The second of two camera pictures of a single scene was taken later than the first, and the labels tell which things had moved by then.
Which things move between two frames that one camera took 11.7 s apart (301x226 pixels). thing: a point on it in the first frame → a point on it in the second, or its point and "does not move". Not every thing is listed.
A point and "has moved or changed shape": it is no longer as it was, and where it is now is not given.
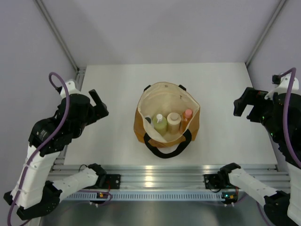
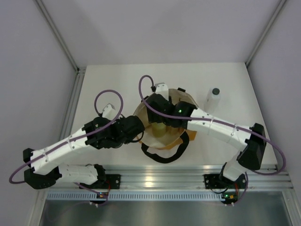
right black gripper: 251,97 → 152,118
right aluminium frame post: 279,7 does not move
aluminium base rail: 175,176 does not move
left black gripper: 99,110 → 129,141
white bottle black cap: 148,118 has moved or changed shape
